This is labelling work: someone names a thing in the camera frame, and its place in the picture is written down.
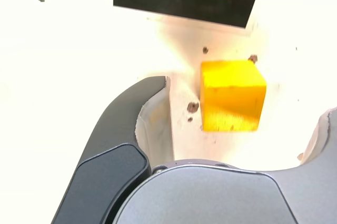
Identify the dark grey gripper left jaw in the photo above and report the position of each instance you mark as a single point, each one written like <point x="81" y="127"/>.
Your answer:
<point x="116" y="134"/>

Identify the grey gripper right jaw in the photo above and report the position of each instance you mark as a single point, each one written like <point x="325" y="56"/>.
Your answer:
<point x="210" y="197"/>

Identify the yellow cube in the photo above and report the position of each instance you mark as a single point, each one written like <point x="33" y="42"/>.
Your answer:
<point x="231" y="97"/>

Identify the black tape square outline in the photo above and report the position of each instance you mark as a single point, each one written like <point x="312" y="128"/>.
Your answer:
<point x="184" y="8"/>

